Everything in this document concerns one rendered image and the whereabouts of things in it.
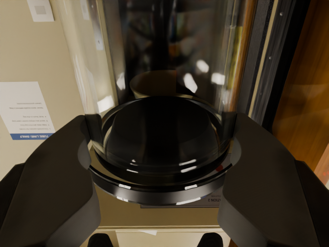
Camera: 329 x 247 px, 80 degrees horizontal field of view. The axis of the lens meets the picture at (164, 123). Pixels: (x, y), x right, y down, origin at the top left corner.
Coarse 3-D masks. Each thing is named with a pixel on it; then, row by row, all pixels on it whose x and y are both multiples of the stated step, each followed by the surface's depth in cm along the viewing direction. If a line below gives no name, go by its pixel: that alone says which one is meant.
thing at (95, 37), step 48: (96, 0) 6; (144, 0) 6; (192, 0) 6; (240, 0) 7; (96, 48) 7; (144, 48) 7; (192, 48) 7; (240, 48) 8; (96, 96) 8; (144, 96) 7; (192, 96) 8; (96, 144) 11; (144, 144) 9; (192, 144) 9
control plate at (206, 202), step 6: (216, 192) 35; (204, 198) 34; (210, 198) 34; (216, 198) 34; (180, 204) 34; (186, 204) 34; (192, 204) 34; (198, 204) 34; (204, 204) 34; (210, 204) 34; (216, 204) 34
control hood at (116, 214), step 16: (96, 192) 35; (112, 208) 34; (128, 208) 34; (144, 208) 34; (160, 208) 34; (176, 208) 34; (192, 208) 34; (208, 208) 34; (112, 224) 34; (128, 224) 34; (144, 224) 34; (160, 224) 34; (176, 224) 34; (192, 224) 34; (208, 224) 33
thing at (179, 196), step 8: (96, 176) 10; (224, 176) 10; (104, 184) 10; (112, 184) 10; (208, 184) 10; (216, 184) 10; (112, 192) 10; (120, 192) 10; (128, 192) 9; (136, 192) 9; (144, 192) 9; (176, 192) 9; (184, 192) 9; (192, 192) 9; (200, 192) 10; (208, 192) 10; (136, 200) 10; (144, 200) 9; (152, 200) 9; (160, 200) 9; (168, 200) 9; (176, 200) 9; (184, 200) 10
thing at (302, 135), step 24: (312, 0) 23; (312, 24) 23; (312, 48) 23; (312, 72) 24; (288, 96) 28; (312, 96) 24; (288, 120) 28; (312, 120) 24; (288, 144) 29; (312, 144) 25; (312, 168) 25
